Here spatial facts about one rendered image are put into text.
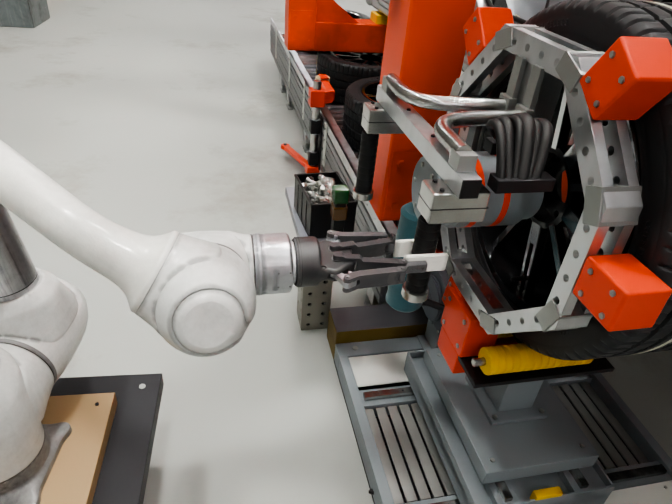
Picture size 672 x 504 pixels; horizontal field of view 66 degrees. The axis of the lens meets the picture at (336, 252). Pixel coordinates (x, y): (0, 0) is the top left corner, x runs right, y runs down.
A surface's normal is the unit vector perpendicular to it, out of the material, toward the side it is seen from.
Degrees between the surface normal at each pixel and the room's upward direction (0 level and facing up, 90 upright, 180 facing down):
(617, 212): 90
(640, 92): 125
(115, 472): 0
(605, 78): 90
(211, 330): 72
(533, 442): 0
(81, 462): 2
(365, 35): 90
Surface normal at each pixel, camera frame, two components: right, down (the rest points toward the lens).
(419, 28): 0.21, 0.56
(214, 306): 0.32, 0.35
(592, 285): -0.98, 0.05
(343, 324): 0.08, -0.83
